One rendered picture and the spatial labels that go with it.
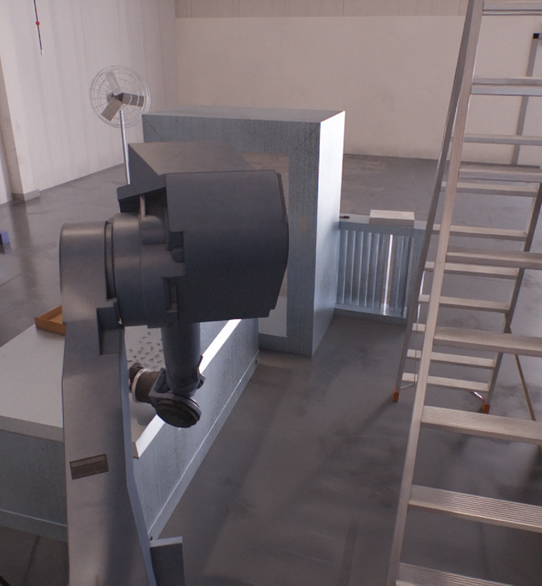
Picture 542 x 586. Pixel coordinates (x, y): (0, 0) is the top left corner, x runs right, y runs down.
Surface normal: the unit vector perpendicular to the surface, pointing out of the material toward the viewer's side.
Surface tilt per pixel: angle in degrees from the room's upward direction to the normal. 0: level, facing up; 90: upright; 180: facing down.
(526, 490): 0
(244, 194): 46
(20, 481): 90
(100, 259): 56
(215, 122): 90
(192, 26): 90
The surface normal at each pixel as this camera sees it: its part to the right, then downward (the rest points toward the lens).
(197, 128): -0.33, 0.38
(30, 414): 0.00, -0.91
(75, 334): 0.18, 0.06
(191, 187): 0.14, -0.35
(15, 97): 0.95, 0.14
